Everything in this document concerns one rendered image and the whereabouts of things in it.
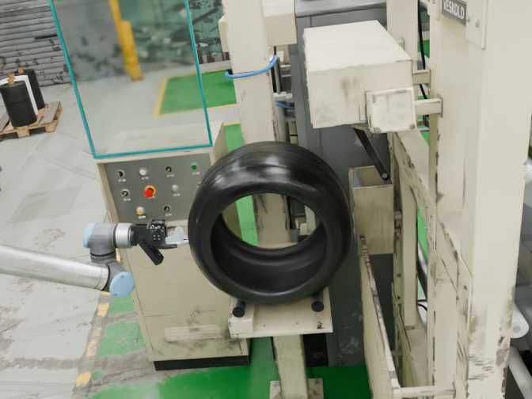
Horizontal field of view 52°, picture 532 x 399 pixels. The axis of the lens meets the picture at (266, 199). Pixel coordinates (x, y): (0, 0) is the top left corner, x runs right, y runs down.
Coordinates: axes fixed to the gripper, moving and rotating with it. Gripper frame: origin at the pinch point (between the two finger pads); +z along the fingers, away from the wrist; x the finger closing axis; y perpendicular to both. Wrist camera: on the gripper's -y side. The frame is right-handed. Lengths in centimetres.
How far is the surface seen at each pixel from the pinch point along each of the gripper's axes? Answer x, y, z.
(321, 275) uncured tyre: -11.5, -4.9, 46.5
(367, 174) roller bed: 38, 10, 67
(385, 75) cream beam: -36, 68, 58
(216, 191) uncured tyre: -10.0, 24.8, 12.2
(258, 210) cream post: 26.0, -0.5, 23.0
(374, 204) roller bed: 19, 6, 67
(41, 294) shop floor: 141, -131, -139
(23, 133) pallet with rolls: 519, -148, -327
